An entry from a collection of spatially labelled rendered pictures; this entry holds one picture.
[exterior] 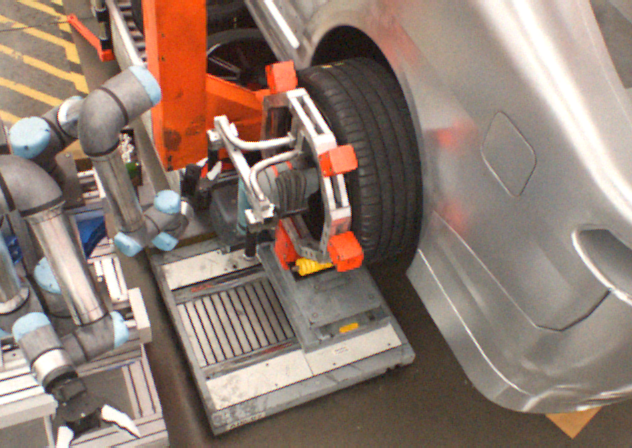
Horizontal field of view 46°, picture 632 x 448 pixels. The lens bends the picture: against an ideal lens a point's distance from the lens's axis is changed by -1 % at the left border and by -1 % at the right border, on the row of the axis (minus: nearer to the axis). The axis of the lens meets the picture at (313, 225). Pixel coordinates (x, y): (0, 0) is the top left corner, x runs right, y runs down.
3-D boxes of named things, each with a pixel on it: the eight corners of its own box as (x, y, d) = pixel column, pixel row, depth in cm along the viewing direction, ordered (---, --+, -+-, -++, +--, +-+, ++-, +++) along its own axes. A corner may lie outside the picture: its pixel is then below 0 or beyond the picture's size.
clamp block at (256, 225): (279, 225, 217) (280, 214, 213) (250, 234, 214) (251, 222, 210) (272, 213, 220) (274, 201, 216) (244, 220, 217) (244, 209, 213)
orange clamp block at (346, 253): (348, 243, 227) (361, 266, 222) (325, 250, 224) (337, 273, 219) (351, 229, 221) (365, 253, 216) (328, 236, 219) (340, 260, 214)
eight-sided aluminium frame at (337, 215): (334, 287, 245) (361, 179, 202) (316, 293, 243) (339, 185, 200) (272, 170, 273) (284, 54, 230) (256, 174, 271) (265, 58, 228)
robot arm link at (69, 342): (90, 373, 166) (83, 350, 157) (42, 398, 161) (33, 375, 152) (74, 346, 169) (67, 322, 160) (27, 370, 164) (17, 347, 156)
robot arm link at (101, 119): (81, 118, 172) (140, 265, 205) (116, 95, 178) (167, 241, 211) (51, 106, 178) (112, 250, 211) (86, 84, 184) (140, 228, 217)
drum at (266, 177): (317, 203, 240) (322, 175, 228) (255, 220, 233) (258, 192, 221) (300, 172, 247) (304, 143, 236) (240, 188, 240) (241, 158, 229)
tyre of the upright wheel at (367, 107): (455, 152, 203) (350, 15, 239) (379, 172, 195) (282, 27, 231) (408, 289, 253) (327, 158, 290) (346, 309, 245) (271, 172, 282)
